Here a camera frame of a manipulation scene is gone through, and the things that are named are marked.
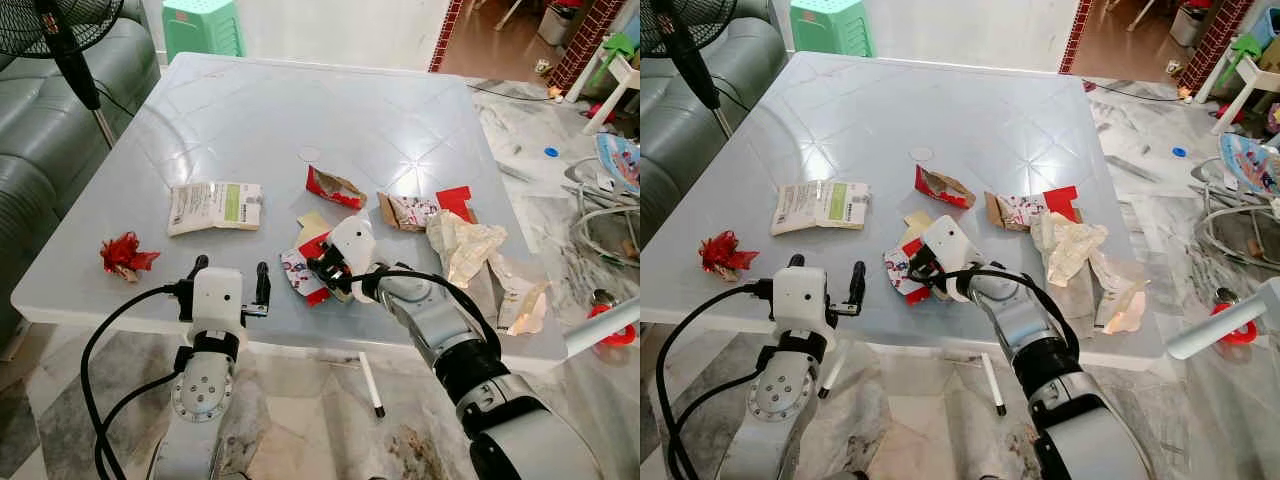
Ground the red white torn carton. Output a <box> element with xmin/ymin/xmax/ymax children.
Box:
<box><xmin>883</xmin><ymin>210</ymin><xmax>951</xmax><ymax>306</ymax></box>
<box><xmin>280</xmin><ymin>212</ymin><xmax>351</xmax><ymax>306</ymax></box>

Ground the red foil wrapper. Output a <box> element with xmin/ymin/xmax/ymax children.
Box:
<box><xmin>100</xmin><ymin>232</ymin><xmax>161</xmax><ymax>283</ymax></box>
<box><xmin>698</xmin><ymin>230</ymin><xmax>761</xmax><ymax>283</ymax></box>

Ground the grey bin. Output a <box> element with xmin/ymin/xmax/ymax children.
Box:
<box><xmin>1170</xmin><ymin>0</ymin><xmax>1213</xmax><ymax>46</ymax></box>
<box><xmin>537</xmin><ymin>0</ymin><xmax>583</xmax><ymax>46</ymax></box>

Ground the white table leg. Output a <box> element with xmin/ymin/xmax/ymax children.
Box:
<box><xmin>358</xmin><ymin>352</ymin><xmax>387</xmax><ymax>419</ymax></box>
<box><xmin>979</xmin><ymin>352</ymin><xmax>1007</xmax><ymax>417</ymax></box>
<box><xmin>817</xmin><ymin>340</ymin><xmax>852</xmax><ymax>400</ymax></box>

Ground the white green snack packet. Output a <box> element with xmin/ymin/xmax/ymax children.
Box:
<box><xmin>167</xmin><ymin>181</ymin><xmax>264</xmax><ymax>237</ymax></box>
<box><xmin>770</xmin><ymin>180</ymin><xmax>873</xmax><ymax>237</ymax></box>

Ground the red brown torn carton piece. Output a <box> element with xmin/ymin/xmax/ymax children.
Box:
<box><xmin>914</xmin><ymin>164</ymin><xmax>977</xmax><ymax>210</ymax></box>
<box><xmin>305</xmin><ymin>165</ymin><xmax>368</xmax><ymax>211</ymax></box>

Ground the brown red flattened carton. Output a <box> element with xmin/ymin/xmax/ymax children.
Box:
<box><xmin>984</xmin><ymin>186</ymin><xmax>1083</xmax><ymax>233</ymax></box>
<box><xmin>377</xmin><ymin>186</ymin><xmax>479</xmax><ymax>233</ymax></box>

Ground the crumpled cream paper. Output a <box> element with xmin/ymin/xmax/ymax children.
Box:
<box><xmin>1030</xmin><ymin>210</ymin><xmax>1109</xmax><ymax>289</ymax></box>
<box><xmin>425</xmin><ymin>210</ymin><xmax>509</xmax><ymax>291</ymax></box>

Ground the grey brown paper sheet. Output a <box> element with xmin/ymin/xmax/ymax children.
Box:
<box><xmin>1070</xmin><ymin>275</ymin><xmax>1103</xmax><ymax>328</ymax></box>
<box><xmin>462</xmin><ymin>265</ymin><xmax>506</xmax><ymax>329</ymax></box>

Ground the grey green leather sofa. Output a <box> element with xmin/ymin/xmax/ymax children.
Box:
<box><xmin>640</xmin><ymin>15</ymin><xmax>791</xmax><ymax>251</ymax></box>
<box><xmin>0</xmin><ymin>0</ymin><xmax>161</xmax><ymax>351</ymax></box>

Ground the cream translucent paper bag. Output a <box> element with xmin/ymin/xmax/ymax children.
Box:
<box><xmin>490</xmin><ymin>255</ymin><xmax>553</xmax><ymax>336</ymax></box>
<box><xmin>1090</xmin><ymin>250</ymin><xmax>1149</xmax><ymax>336</ymax></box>

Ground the colourful printed bag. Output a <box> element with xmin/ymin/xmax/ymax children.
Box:
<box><xmin>1220</xmin><ymin>132</ymin><xmax>1280</xmax><ymax>198</ymax></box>
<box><xmin>596</xmin><ymin>132</ymin><xmax>641</xmax><ymax>196</ymax></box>

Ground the white plastic tube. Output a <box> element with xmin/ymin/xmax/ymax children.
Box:
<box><xmin>565</xmin><ymin>297</ymin><xmax>641</xmax><ymax>358</ymax></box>
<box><xmin>1168</xmin><ymin>278</ymin><xmax>1280</xmax><ymax>361</ymax></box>

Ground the black standing fan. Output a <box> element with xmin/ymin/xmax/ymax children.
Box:
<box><xmin>640</xmin><ymin>0</ymin><xmax>736</xmax><ymax>141</ymax></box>
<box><xmin>0</xmin><ymin>0</ymin><xmax>126</xmax><ymax>151</ymax></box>

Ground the green plastic stool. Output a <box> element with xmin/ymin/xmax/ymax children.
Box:
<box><xmin>790</xmin><ymin>0</ymin><xmax>876</xmax><ymax>58</ymax></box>
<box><xmin>162</xmin><ymin>0</ymin><xmax>246</xmax><ymax>61</ymax></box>

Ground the red brick door strip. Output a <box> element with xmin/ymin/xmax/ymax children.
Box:
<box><xmin>428</xmin><ymin>0</ymin><xmax>466</xmax><ymax>73</ymax></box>
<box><xmin>1060</xmin><ymin>0</ymin><xmax>1096</xmax><ymax>73</ymax></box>

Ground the green toy chair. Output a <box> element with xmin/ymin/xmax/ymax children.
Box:
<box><xmin>1230</xmin><ymin>33</ymin><xmax>1266</xmax><ymax>86</ymax></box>
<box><xmin>598</xmin><ymin>32</ymin><xmax>638</xmax><ymax>86</ymax></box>

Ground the red brick pillar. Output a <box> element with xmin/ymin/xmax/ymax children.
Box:
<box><xmin>548</xmin><ymin>0</ymin><xmax>626</xmax><ymax>96</ymax></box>
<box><xmin>1178</xmin><ymin>0</ymin><xmax>1256</xmax><ymax>96</ymax></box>

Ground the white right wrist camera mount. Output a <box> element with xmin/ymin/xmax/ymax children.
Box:
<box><xmin>918</xmin><ymin>215</ymin><xmax>969</xmax><ymax>276</ymax></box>
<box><xmin>328</xmin><ymin>215</ymin><xmax>379</xmax><ymax>276</ymax></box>

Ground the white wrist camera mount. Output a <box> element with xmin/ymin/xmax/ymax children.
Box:
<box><xmin>772</xmin><ymin>265</ymin><xmax>829</xmax><ymax>331</ymax></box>
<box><xmin>918</xmin><ymin>215</ymin><xmax>969</xmax><ymax>276</ymax></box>
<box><xmin>328</xmin><ymin>215</ymin><xmax>379</xmax><ymax>276</ymax></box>
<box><xmin>190</xmin><ymin>267</ymin><xmax>246</xmax><ymax>336</ymax></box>

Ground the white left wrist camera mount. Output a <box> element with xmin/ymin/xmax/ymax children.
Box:
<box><xmin>772</xmin><ymin>265</ymin><xmax>829</xmax><ymax>331</ymax></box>
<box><xmin>190</xmin><ymin>267</ymin><xmax>246</xmax><ymax>336</ymax></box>

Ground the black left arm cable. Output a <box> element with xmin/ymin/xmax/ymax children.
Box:
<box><xmin>655</xmin><ymin>283</ymin><xmax>776</xmax><ymax>480</ymax></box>
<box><xmin>80</xmin><ymin>283</ymin><xmax>196</xmax><ymax>480</ymax></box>

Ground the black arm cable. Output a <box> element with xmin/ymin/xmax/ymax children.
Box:
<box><xmin>935</xmin><ymin>264</ymin><xmax>1083</xmax><ymax>363</ymax></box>
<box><xmin>348</xmin><ymin>264</ymin><xmax>501</xmax><ymax>359</ymax></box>
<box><xmin>655</xmin><ymin>283</ymin><xmax>776</xmax><ymax>480</ymax></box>
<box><xmin>80</xmin><ymin>283</ymin><xmax>196</xmax><ymax>480</ymax></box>

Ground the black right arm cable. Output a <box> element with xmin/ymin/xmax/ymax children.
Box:
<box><xmin>348</xmin><ymin>264</ymin><xmax>501</xmax><ymax>359</ymax></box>
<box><xmin>935</xmin><ymin>264</ymin><xmax>1083</xmax><ymax>363</ymax></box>

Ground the red plastic ring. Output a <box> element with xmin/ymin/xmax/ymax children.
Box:
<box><xmin>588</xmin><ymin>303</ymin><xmax>638</xmax><ymax>347</ymax></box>
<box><xmin>1210</xmin><ymin>288</ymin><xmax>1263</xmax><ymax>347</ymax></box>

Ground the grey coiled hose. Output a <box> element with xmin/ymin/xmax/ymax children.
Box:
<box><xmin>1190</xmin><ymin>158</ymin><xmax>1280</xmax><ymax>271</ymax></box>
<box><xmin>563</xmin><ymin>155</ymin><xmax>641</xmax><ymax>269</ymax></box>

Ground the white chair frame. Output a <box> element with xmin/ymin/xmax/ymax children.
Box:
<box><xmin>1210</xmin><ymin>55</ymin><xmax>1280</xmax><ymax>136</ymax></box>
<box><xmin>583</xmin><ymin>55</ymin><xmax>641</xmax><ymax>136</ymax></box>

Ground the thin black floor cable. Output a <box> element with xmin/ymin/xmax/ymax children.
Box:
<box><xmin>468</xmin><ymin>83</ymin><xmax>557</xmax><ymax>102</ymax></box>
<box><xmin>1090</xmin><ymin>83</ymin><xmax>1183</xmax><ymax>102</ymax></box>

